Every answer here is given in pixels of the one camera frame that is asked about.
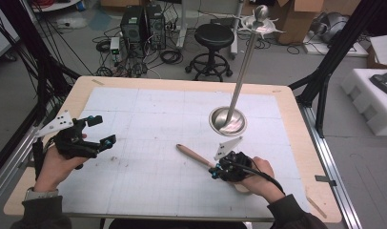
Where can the person's left hand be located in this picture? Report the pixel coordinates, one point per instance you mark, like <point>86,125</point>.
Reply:
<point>53,171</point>

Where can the grey round appliance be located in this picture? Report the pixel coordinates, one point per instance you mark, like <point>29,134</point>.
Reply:
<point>333,25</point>

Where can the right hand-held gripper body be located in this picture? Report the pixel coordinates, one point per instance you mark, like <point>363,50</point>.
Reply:
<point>236,168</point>

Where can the grey cabinet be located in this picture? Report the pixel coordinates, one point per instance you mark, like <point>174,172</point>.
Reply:
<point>2,35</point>

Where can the black curved object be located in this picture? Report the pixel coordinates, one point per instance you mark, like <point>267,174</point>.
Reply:
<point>383,82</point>

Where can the strip of beige tape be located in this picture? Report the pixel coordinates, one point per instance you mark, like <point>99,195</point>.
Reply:
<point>97,82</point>

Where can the white foam block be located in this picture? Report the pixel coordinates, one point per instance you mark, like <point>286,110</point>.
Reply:
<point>366,105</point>

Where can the large cardboard box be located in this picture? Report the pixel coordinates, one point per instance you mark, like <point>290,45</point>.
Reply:
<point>299,22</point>

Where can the white flat board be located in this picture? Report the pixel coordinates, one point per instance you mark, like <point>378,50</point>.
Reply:
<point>383,47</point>

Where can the white floor platform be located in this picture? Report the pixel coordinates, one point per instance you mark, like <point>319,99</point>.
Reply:
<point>356,49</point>

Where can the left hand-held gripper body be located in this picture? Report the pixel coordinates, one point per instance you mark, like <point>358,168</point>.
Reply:
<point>71,143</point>

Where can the round white table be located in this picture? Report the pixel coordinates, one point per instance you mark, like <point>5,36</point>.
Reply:
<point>55,4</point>

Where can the black computer tower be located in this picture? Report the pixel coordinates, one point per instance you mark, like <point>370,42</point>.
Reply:
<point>132,24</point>
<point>156,27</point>

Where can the grey metal clamp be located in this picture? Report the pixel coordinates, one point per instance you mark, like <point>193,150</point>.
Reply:
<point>325,180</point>

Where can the grey wristwatch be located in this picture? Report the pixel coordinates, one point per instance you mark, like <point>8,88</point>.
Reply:
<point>42,194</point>

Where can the person's right hand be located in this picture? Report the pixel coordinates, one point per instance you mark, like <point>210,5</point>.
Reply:
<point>261,186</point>

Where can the small white green device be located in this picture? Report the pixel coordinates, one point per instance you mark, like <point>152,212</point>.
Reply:
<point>114,46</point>

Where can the white desk leg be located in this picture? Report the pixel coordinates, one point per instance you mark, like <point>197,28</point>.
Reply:
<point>182,25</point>
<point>235,38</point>

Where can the wooden spoon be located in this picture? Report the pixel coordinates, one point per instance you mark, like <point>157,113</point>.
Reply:
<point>194,156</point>

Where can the white grid mat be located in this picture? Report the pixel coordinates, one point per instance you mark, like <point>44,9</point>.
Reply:
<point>144,111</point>

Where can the metal hanging stand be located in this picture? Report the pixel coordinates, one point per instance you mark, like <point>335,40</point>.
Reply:
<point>236,95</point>

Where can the aluminium rail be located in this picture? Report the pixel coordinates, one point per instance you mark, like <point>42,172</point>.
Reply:
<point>10,171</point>
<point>336,165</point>

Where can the black round stool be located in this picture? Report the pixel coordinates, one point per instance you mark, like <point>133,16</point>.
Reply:
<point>213,35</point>

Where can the black metal frame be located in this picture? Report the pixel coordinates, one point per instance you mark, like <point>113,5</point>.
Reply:
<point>39,63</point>
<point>334,54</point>

